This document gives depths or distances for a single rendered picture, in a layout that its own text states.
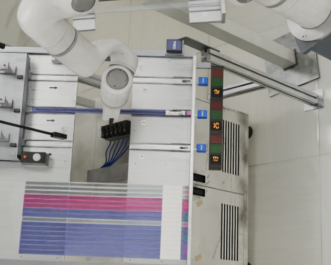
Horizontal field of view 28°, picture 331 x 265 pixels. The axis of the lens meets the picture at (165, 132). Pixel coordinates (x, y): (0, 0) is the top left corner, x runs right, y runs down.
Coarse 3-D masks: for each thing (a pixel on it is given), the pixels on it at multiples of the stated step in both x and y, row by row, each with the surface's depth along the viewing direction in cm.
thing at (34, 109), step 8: (56, 112) 210; (64, 112) 210; (72, 112) 209; (80, 112) 209; (88, 112) 209; (96, 112) 209; (120, 112) 208; (128, 112) 208; (136, 112) 208; (144, 112) 208; (152, 112) 208; (160, 112) 208
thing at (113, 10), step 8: (104, 8) 210; (112, 8) 210; (120, 8) 210; (128, 8) 209; (136, 8) 209; (144, 8) 209; (152, 8) 209; (160, 8) 209; (168, 8) 210; (176, 8) 210
